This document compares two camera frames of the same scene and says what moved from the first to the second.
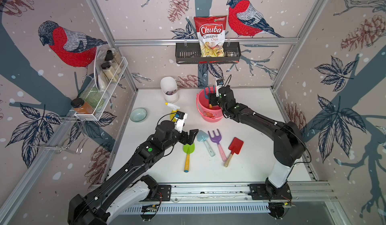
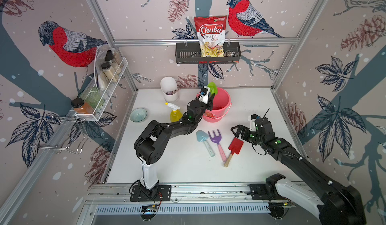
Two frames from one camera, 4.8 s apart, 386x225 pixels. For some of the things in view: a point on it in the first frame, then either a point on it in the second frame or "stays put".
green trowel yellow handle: [188, 149] -> [213, 88]
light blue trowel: [201, 136] stays put
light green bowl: [138, 114] stays put
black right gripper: [212, 97] -> [244, 131]
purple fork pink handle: [217, 139] stays put
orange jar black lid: [81, 106] stays put
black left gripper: [191, 137] -> [210, 102]
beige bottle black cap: [109, 72] stays put
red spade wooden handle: [235, 146] stays put
